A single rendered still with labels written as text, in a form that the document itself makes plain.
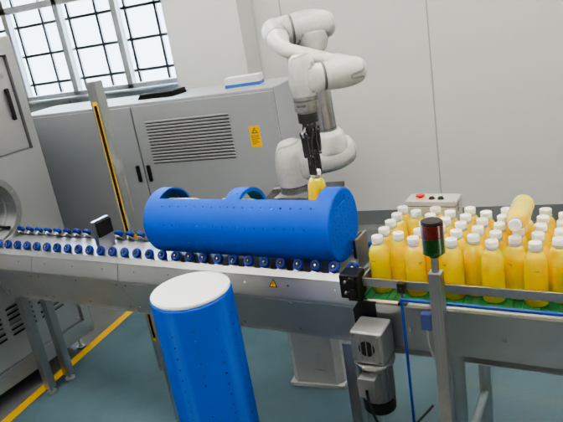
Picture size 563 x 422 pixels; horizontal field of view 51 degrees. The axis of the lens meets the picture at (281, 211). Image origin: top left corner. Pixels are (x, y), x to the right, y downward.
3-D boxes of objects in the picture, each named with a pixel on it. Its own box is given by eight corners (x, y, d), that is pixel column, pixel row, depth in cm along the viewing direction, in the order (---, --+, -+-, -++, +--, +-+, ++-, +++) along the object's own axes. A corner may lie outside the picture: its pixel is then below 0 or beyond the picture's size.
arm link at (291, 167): (276, 182, 300) (267, 140, 291) (312, 173, 301) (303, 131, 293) (281, 192, 285) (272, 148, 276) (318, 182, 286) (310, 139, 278)
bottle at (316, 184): (330, 219, 234) (327, 175, 227) (313, 223, 232) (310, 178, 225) (323, 213, 240) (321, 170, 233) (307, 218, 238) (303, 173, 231)
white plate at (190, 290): (235, 294, 195) (236, 297, 195) (223, 264, 221) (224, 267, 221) (151, 316, 190) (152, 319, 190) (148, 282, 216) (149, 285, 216)
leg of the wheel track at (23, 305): (53, 388, 354) (22, 294, 335) (59, 389, 351) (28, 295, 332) (44, 393, 349) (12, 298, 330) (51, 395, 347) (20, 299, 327)
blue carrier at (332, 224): (190, 234, 284) (175, 177, 274) (362, 241, 241) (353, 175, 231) (152, 261, 261) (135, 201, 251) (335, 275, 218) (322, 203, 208)
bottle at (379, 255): (380, 282, 216) (374, 235, 211) (396, 286, 211) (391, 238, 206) (369, 290, 212) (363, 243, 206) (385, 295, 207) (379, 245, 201)
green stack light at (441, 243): (426, 247, 176) (424, 232, 174) (447, 248, 173) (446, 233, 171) (420, 256, 171) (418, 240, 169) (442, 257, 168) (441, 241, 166)
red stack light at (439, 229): (424, 231, 174) (423, 219, 173) (446, 232, 171) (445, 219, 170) (418, 240, 169) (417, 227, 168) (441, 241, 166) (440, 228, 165)
